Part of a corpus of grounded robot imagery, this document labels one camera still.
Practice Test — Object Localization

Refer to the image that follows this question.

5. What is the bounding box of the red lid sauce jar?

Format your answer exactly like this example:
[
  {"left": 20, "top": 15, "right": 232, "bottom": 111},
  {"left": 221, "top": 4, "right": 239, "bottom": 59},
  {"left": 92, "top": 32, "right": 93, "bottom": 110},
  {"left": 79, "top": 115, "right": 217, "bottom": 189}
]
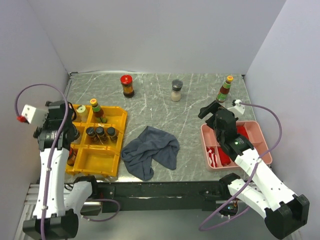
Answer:
[
  {"left": 120, "top": 74, "right": 135, "bottom": 98},
  {"left": 66, "top": 147, "right": 77, "bottom": 167}
]

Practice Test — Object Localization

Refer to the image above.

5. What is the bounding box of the small black lid spice jar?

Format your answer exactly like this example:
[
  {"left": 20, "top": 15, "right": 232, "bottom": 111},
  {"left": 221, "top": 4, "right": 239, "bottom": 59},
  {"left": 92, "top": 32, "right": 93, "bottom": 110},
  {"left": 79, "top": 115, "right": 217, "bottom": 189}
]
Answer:
[{"left": 85, "top": 127, "right": 99, "bottom": 143}]

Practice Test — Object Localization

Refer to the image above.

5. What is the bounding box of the green lid cream bottle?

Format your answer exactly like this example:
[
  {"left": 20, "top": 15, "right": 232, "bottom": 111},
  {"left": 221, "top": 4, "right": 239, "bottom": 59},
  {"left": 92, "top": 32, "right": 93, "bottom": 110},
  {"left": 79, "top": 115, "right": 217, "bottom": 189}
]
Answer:
[{"left": 76, "top": 105, "right": 89, "bottom": 123}]

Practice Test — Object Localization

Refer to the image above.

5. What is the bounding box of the yellow cap green label bottle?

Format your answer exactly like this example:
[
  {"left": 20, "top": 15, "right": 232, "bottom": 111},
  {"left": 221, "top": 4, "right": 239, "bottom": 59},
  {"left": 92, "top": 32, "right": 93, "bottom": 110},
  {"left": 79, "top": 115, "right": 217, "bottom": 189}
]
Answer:
[{"left": 90, "top": 98, "right": 108, "bottom": 124}]

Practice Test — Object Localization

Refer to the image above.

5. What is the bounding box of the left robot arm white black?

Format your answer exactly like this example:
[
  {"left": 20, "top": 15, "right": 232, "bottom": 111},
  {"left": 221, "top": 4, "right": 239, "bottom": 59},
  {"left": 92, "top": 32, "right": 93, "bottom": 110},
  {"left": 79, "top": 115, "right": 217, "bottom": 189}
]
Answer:
[{"left": 21, "top": 100, "right": 100, "bottom": 240}]

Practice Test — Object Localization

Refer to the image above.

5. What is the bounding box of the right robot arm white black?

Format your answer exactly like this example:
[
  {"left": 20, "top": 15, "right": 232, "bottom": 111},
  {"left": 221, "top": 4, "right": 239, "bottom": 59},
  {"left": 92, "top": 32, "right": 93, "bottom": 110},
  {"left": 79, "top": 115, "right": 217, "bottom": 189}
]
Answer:
[{"left": 198, "top": 99, "right": 310, "bottom": 240}]

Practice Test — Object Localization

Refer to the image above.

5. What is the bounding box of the yellow cap chili sauce bottle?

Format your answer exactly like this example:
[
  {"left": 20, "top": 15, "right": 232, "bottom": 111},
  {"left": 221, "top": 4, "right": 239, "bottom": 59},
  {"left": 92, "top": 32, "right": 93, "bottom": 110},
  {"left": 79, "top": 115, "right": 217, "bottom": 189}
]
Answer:
[{"left": 216, "top": 75, "right": 234, "bottom": 103}]

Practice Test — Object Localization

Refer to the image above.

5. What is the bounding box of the yellow compartment organizer tray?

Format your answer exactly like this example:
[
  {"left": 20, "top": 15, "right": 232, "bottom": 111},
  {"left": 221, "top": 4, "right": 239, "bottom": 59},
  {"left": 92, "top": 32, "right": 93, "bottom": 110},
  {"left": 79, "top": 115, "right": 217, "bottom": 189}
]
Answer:
[{"left": 65, "top": 105, "right": 128, "bottom": 178}]

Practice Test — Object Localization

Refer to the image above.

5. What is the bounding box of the pink compartment tray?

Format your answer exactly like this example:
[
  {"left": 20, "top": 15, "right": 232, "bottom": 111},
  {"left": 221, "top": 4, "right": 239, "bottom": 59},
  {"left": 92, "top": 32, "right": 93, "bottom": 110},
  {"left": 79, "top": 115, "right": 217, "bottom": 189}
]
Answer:
[{"left": 200, "top": 120, "right": 268, "bottom": 172}]

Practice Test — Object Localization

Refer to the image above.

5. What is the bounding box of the red white striped packet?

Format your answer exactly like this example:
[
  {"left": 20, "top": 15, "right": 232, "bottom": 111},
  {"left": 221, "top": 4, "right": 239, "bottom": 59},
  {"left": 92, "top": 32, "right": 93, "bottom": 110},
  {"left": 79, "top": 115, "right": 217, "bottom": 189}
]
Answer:
[{"left": 206, "top": 146, "right": 218, "bottom": 168}]

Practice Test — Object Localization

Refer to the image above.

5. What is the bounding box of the red packet in tray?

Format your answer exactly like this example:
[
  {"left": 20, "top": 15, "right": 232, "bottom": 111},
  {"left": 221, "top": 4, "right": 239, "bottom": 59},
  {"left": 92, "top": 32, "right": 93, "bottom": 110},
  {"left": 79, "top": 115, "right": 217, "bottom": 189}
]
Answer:
[{"left": 217, "top": 147, "right": 231, "bottom": 166}]

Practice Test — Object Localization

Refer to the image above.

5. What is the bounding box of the salt grinder black top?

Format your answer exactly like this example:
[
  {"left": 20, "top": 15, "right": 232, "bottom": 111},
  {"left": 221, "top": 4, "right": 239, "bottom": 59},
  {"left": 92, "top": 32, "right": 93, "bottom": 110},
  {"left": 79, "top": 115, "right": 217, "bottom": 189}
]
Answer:
[{"left": 170, "top": 79, "right": 183, "bottom": 102}]

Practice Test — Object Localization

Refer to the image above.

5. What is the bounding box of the dark blue cloth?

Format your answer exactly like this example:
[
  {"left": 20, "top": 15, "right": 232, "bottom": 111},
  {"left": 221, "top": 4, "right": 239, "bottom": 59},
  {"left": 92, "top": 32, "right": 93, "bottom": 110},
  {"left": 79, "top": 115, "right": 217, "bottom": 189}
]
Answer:
[{"left": 121, "top": 126, "right": 180, "bottom": 181}]

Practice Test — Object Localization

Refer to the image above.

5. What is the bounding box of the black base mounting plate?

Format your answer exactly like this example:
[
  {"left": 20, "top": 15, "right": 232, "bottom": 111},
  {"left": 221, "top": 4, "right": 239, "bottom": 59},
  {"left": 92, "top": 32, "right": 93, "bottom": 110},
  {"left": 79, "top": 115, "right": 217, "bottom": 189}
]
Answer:
[{"left": 97, "top": 181, "right": 231, "bottom": 211}]

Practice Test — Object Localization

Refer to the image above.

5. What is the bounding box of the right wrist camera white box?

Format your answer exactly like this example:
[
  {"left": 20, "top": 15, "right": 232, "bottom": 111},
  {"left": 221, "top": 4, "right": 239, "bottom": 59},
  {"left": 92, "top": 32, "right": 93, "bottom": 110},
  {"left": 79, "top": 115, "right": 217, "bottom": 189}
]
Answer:
[{"left": 227, "top": 99, "right": 245, "bottom": 118}]

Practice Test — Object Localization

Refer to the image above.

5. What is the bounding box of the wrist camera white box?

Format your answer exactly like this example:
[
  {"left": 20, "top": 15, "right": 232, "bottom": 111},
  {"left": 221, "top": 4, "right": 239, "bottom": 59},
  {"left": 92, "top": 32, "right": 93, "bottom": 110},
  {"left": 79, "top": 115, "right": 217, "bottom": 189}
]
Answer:
[
  {"left": 17, "top": 104, "right": 49, "bottom": 127},
  {"left": 227, "top": 99, "right": 245, "bottom": 118}
]

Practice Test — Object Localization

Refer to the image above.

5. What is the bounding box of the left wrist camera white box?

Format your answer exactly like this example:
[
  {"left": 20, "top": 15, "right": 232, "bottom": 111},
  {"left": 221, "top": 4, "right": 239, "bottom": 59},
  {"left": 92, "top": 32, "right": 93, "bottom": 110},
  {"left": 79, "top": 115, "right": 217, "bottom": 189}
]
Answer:
[{"left": 17, "top": 104, "right": 49, "bottom": 127}]

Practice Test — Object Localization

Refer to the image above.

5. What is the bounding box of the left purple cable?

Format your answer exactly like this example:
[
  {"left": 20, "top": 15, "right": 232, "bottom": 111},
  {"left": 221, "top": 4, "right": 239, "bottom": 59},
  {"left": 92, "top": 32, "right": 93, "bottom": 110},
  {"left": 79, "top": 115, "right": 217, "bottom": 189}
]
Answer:
[{"left": 14, "top": 83, "right": 121, "bottom": 240}]

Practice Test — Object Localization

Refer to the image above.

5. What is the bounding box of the purple cable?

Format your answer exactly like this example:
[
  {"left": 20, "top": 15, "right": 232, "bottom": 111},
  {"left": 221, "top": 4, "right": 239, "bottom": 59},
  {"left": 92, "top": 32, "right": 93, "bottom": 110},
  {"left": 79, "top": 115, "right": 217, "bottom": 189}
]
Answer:
[
  {"left": 14, "top": 83, "right": 121, "bottom": 240},
  {"left": 198, "top": 102, "right": 283, "bottom": 232}
]

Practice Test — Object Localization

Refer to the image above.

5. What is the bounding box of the aluminium frame rail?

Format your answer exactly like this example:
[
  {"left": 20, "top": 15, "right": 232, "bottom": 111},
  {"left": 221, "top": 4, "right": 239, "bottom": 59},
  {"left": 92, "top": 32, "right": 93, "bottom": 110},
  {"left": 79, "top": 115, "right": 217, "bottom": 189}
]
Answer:
[{"left": 13, "top": 184, "right": 102, "bottom": 240}]

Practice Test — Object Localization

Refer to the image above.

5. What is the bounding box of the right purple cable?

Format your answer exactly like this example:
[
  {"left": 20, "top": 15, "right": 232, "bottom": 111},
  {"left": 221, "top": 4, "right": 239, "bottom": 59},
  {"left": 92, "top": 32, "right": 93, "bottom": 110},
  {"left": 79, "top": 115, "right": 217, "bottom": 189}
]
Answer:
[{"left": 198, "top": 102, "right": 283, "bottom": 232}]

